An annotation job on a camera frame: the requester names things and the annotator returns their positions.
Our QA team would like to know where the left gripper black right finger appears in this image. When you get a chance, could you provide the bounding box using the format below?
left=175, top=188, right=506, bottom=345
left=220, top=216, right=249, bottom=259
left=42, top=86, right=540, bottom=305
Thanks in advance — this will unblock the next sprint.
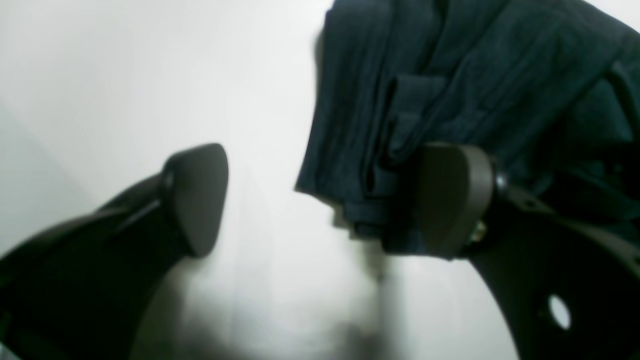
left=415, top=143, right=640, bottom=360

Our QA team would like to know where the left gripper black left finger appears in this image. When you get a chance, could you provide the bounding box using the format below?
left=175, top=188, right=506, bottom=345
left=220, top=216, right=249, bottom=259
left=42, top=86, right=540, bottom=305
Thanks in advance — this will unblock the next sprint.
left=1, top=143, right=229, bottom=360

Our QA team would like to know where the black long-sleeve shirt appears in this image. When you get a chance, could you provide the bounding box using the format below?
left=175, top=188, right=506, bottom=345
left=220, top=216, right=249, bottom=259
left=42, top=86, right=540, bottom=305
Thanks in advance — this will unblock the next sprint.
left=295, top=0, right=640, bottom=255

